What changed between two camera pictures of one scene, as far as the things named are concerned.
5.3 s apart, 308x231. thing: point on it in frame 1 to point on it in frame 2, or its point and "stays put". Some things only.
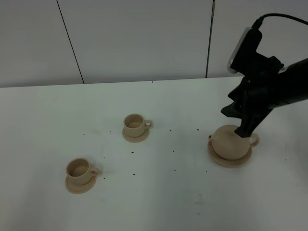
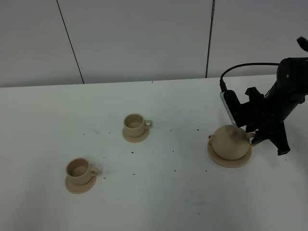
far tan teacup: (134, 124) stays put
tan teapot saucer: (230, 162) stays put
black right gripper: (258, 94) to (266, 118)
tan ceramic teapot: (226, 144) stays put
